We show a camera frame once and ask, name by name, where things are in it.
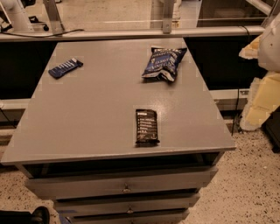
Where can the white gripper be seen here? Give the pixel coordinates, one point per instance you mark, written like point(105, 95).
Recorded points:
point(270, 48)

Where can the blue potato chip bag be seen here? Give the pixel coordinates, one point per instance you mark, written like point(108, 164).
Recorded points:
point(164, 63)

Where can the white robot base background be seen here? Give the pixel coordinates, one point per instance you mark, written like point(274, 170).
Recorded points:
point(16, 14)

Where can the black rxbar chocolate bar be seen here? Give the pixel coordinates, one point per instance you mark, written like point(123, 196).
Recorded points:
point(146, 126)

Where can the grey metal railing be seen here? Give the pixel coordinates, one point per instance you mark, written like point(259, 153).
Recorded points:
point(77, 35)

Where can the grey drawer cabinet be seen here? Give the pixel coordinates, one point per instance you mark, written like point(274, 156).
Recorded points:
point(85, 123)

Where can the bottom grey drawer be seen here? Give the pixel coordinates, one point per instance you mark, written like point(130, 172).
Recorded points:
point(148, 217)

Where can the grey drawer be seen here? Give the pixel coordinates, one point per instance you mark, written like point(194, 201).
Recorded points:
point(148, 217)
point(121, 183)
point(127, 205)

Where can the blue snack bar wrapper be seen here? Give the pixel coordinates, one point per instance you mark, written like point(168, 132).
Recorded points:
point(65, 68)

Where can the top grey drawer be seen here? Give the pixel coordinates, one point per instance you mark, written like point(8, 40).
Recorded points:
point(121, 183)

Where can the middle grey drawer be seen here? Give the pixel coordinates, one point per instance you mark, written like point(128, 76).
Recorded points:
point(127, 205)

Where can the black object bottom left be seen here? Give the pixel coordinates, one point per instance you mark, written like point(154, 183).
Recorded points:
point(40, 215)

